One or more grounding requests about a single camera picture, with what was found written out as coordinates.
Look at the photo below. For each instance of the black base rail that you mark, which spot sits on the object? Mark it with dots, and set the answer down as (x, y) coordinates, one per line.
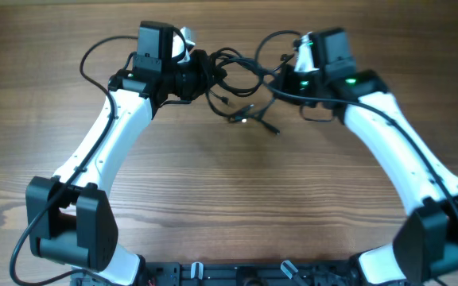
(317, 273)

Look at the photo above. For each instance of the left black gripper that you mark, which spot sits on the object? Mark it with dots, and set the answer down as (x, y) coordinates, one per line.
(199, 59)

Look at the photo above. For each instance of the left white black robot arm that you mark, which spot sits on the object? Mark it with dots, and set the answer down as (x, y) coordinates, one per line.
(70, 219)

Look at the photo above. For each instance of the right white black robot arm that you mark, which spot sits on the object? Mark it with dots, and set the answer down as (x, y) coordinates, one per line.
(426, 246)

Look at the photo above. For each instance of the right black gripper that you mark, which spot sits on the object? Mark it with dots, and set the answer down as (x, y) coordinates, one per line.
(284, 80)

